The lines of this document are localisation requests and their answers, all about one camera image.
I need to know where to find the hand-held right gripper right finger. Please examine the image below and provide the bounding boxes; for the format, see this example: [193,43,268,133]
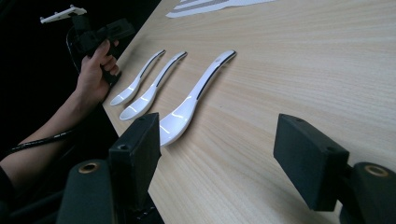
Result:
[273,113,350,213]

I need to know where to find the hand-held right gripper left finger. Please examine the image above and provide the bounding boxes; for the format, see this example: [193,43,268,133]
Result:
[108,112,163,213]

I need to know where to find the white spoon with black stripe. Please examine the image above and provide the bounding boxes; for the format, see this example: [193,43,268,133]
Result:
[119,50,189,122]
[159,49,237,147]
[109,49,167,107]

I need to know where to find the white paper sheets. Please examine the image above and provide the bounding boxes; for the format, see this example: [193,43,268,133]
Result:
[165,0,278,20]

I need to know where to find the black cable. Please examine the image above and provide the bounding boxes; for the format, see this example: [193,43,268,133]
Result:
[0,26,82,161]

